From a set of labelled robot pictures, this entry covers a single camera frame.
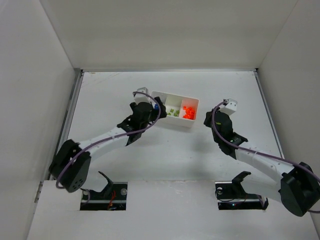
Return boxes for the large orange round lego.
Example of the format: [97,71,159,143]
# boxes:
[185,107,196,119]

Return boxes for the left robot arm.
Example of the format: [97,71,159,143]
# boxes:
[49,94,167,196]

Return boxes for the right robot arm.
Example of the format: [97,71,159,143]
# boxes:
[203,108,320,217]

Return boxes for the green arch lego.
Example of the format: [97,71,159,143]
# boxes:
[173,110,180,117]

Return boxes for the white three-compartment container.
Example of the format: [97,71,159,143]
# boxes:
[151,91,199,128]

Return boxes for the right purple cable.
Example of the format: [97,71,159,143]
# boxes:
[211,99,320,214]

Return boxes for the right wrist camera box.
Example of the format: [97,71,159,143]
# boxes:
[220,98,238,116]

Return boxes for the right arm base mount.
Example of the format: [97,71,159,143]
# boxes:
[214,171,269,211]

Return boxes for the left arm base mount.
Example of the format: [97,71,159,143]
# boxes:
[80,171,128,211]

